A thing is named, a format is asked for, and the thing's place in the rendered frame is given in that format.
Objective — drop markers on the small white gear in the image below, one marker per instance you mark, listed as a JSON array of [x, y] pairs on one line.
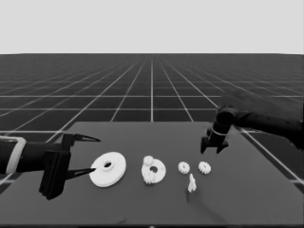
[[187, 169], [208, 168], [151, 161], [146, 180]]

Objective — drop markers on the large thick white disc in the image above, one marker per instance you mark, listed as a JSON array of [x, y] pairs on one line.
[[99, 175]]

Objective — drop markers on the small white T-shaped piece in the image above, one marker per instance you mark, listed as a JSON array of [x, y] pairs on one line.
[[191, 186]]

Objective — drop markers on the white round carrier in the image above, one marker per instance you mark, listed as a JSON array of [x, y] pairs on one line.
[[161, 172]]

